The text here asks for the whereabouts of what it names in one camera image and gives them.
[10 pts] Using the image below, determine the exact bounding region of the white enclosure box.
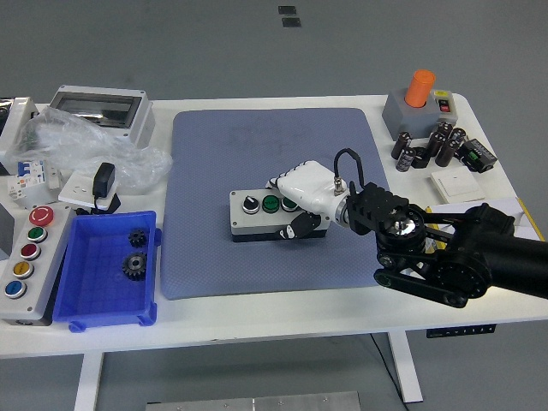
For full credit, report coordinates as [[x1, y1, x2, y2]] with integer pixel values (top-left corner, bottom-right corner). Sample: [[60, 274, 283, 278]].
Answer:
[[0, 96, 40, 175]]

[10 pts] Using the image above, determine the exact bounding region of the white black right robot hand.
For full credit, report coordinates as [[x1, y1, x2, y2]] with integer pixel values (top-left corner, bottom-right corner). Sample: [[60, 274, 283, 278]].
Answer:
[[265, 159, 347, 241]]

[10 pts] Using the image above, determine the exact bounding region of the white wall socket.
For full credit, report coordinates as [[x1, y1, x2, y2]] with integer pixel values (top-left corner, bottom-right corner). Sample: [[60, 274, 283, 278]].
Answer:
[[57, 170, 115, 209]]

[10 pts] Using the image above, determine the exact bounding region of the black table control panel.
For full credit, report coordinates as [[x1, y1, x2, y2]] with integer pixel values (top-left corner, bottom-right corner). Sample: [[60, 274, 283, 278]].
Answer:
[[426, 324, 497, 339]]

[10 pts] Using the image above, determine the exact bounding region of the grey five-button control box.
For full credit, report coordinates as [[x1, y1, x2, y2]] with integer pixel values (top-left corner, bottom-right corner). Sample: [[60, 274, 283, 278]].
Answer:
[[0, 204, 76, 327]]

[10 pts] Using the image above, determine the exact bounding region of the blue plastic bin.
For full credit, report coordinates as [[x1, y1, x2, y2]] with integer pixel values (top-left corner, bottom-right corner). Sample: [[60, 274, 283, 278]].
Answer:
[[51, 209, 163, 333]]

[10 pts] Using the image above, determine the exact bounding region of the grey metal block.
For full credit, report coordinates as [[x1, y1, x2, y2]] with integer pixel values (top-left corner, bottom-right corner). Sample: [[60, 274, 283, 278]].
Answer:
[[0, 203, 14, 262]]

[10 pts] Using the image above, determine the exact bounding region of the white circuit breaker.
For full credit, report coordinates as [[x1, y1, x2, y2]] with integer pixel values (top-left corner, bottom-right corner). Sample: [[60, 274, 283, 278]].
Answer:
[[6, 158, 61, 202]]

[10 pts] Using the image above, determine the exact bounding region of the clear plastic bag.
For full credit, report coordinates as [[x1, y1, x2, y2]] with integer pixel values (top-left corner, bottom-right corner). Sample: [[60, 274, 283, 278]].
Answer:
[[8, 105, 174, 194]]

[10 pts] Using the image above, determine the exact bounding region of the blue-grey padded mat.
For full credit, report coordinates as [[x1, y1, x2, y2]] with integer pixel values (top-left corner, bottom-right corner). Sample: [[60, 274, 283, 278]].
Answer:
[[160, 106, 412, 301]]

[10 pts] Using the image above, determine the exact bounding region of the white wall switch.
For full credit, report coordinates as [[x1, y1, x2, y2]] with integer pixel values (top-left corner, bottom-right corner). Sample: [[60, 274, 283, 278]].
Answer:
[[430, 166, 486, 203]]

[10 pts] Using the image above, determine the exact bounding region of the black power adapter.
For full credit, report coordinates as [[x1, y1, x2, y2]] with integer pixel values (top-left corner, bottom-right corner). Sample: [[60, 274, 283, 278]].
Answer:
[[74, 161, 123, 216]]

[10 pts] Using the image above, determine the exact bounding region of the white table leg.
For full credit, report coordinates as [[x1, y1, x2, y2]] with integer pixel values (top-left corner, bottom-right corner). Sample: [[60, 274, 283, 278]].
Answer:
[[387, 331, 425, 403], [73, 353, 106, 411]]

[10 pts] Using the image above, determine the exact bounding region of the black module green terminal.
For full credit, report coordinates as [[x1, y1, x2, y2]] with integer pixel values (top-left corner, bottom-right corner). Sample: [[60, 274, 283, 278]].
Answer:
[[460, 137, 498, 174]]

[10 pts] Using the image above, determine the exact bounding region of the grey metal plate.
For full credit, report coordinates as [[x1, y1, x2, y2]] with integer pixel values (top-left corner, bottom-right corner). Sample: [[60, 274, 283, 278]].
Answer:
[[145, 390, 363, 411]]

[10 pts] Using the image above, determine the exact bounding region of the orange cylinder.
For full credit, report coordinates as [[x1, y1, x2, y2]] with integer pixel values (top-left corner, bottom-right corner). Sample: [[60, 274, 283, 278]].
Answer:
[[404, 68, 437, 108]]

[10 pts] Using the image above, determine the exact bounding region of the grey distribution box clear cover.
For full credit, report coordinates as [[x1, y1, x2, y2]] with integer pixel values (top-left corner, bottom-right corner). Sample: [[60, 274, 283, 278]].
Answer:
[[47, 84, 155, 149]]

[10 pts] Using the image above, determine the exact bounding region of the grey four-button control box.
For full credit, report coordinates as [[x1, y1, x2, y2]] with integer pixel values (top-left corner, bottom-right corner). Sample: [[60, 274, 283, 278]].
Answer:
[[229, 188, 331, 245]]

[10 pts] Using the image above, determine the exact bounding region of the thin black table cable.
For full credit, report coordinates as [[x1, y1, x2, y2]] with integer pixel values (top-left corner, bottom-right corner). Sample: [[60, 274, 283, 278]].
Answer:
[[368, 332, 412, 411]]

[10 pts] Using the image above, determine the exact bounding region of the large black gear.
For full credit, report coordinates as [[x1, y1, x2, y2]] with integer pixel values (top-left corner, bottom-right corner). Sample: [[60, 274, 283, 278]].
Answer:
[[121, 251, 149, 283]]

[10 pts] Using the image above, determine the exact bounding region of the grey switch box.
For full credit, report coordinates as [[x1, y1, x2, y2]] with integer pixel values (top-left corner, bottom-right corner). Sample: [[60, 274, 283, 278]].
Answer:
[[381, 87, 459, 140]]

